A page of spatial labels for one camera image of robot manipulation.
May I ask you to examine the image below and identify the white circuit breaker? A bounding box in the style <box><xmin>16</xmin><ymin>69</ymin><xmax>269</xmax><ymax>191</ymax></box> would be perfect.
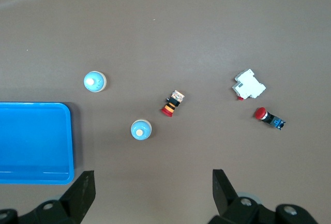
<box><xmin>231</xmin><ymin>68</ymin><xmax>267</xmax><ymax>101</ymax></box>

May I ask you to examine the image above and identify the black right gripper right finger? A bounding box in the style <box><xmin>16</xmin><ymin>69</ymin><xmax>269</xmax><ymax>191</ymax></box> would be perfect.
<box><xmin>208</xmin><ymin>169</ymin><xmax>319</xmax><ymax>224</ymax></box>

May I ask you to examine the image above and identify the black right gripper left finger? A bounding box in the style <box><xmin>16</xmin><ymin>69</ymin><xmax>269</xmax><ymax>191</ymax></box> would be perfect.
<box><xmin>0</xmin><ymin>170</ymin><xmax>97</xmax><ymax>224</ymax></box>

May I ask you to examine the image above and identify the blue bell with plain top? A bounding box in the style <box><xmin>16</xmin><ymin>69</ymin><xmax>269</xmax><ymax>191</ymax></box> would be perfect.
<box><xmin>130</xmin><ymin>119</ymin><xmax>153</xmax><ymax>141</ymax></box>

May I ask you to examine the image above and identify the blue bell with dotted top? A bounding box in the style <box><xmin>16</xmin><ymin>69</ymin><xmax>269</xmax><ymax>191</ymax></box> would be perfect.
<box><xmin>83</xmin><ymin>70</ymin><xmax>107</xmax><ymax>93</ymax></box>

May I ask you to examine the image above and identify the blue plastic tray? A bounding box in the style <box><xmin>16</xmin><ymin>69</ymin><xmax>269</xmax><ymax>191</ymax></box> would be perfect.
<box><xmin>0</xmin><ymin>101</ymin><xmax>75</xmax><ymax>185</ymax></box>

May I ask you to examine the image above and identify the red orange emergency stop switch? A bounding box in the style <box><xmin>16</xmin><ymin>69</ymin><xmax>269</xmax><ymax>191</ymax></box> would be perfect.
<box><xmin>160</xmin><ymin>89</ymin><xmax>186</xmax><ymax>118</ymax></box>

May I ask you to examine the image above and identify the red mushroom push button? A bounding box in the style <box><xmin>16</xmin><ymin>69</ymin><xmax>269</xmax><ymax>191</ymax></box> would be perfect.
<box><xmin>254</xmin><ymin>107</ymin><xmax>287</xmax><ymax>131</ymax></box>

